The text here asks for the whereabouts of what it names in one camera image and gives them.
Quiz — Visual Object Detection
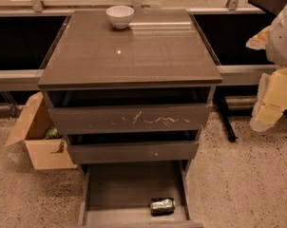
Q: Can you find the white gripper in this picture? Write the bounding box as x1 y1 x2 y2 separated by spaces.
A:
245 27 287 132

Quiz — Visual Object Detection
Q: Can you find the white ceramic bowl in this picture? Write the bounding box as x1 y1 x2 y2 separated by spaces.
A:
105 6 135 29

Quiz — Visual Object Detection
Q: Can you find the green soda can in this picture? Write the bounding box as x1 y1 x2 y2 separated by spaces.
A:
150 198 175 215

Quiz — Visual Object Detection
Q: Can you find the open cardboard box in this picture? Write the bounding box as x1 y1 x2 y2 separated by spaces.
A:
6 92 77 170

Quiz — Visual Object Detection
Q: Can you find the bottom open grey drawer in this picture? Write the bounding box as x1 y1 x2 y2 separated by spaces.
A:
78 161 203 228

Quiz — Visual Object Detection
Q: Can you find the middle grey drawer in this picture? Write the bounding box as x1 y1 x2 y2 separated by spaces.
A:
67 130 200 164

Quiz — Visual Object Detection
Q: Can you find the top grey drawer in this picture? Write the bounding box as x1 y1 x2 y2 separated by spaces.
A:
46 87 212 135

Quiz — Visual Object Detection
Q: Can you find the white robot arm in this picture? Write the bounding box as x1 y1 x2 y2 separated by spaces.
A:
246 4 287 132

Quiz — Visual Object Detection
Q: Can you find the grey drawer cabinet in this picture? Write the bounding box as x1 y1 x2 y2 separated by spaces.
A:
37 9 223 228

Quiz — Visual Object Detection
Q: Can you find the green item in box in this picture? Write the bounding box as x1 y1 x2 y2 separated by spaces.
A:
45 126 61 140

